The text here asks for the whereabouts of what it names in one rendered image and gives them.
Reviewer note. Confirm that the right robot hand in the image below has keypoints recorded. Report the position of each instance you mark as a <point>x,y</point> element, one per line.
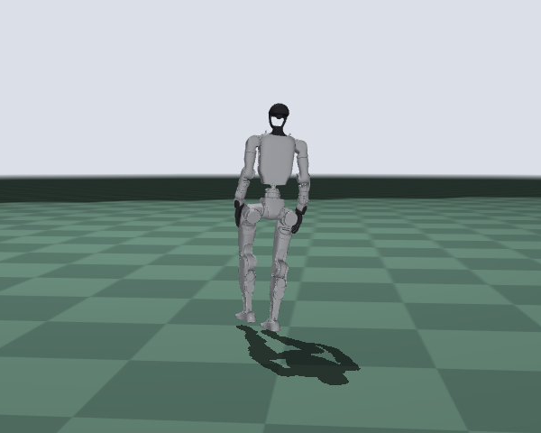
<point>299,214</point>

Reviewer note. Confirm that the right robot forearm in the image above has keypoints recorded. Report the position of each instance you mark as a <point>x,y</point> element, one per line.
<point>303,195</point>

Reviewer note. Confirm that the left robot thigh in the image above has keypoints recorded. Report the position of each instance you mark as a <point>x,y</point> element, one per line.
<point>251,214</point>

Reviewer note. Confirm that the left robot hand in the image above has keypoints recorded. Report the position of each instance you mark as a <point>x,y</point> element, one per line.
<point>238,211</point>

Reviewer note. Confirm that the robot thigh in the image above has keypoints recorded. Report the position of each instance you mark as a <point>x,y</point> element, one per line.
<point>282,237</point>
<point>251,214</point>

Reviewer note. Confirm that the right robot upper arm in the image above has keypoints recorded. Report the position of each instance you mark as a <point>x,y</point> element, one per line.
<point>302,158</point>

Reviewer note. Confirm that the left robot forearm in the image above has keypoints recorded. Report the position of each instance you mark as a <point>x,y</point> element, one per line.
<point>242,188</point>

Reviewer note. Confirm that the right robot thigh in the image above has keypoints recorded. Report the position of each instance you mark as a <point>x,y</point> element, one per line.
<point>282,237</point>

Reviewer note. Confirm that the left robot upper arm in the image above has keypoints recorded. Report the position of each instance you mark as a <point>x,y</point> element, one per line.
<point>250,155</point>

